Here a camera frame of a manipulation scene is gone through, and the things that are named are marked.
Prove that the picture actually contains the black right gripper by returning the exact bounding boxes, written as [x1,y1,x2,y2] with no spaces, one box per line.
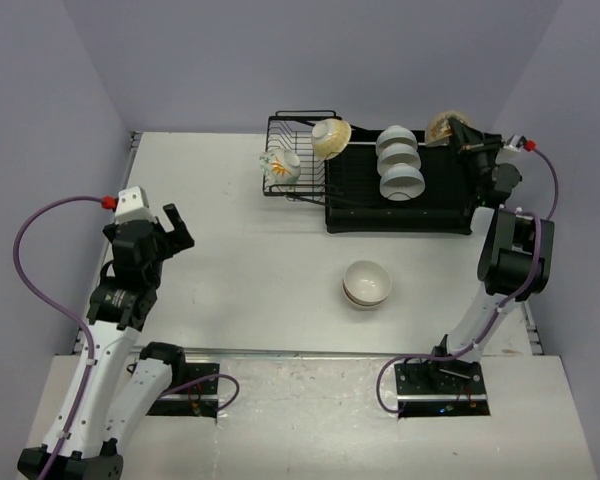
[447,119,506,198]

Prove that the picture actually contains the beige floral bowl back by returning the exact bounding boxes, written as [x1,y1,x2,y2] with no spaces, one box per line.
[424,110,472,147]

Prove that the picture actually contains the beige floral bowl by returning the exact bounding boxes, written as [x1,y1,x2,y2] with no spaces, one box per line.
[424,110,472,147]
[342,260,393,301]
[342,283,387,310]

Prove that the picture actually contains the beige floral bowl front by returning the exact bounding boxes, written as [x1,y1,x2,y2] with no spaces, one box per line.
[342,283,387,310]

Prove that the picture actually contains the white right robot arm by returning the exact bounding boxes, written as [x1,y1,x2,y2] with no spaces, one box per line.
[426,118,555,393]

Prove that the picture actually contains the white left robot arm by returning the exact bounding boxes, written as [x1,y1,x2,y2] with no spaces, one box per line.
[17,195,194,479]

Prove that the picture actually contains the black dish drying tray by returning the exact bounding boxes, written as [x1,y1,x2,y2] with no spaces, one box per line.
[325,128,478,235]

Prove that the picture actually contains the white bowl back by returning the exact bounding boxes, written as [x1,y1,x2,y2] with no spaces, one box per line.
[375,125,418,155]

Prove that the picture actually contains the white bowl middle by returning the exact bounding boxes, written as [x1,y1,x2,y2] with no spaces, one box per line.
[377,143,421,176]

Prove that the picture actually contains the white bowl front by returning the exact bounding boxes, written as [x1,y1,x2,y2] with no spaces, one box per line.
[379,164,426,202]

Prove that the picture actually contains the white green floral bowl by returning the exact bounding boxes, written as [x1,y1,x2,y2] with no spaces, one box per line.
[259,148,301,185]

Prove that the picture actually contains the yellow patterned bowl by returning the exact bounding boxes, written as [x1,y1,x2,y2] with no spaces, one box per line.
[311,118,352,161]

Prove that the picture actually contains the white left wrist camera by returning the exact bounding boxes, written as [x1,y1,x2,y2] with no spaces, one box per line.
[114,186,157,225]

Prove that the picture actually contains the black wire dish rack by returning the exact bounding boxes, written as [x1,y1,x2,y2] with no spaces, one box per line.
[262,109,381,206]

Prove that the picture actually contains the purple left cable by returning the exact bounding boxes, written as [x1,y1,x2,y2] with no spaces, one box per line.
[12,196,119,476]

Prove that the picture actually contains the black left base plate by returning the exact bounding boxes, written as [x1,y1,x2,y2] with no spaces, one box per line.
[147,363,220,419]

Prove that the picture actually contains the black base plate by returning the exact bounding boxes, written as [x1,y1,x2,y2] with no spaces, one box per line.
[147,363,220,419]
[394,360,490,418]

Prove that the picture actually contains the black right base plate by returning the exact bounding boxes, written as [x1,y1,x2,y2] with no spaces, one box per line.
[394,360,490,418]

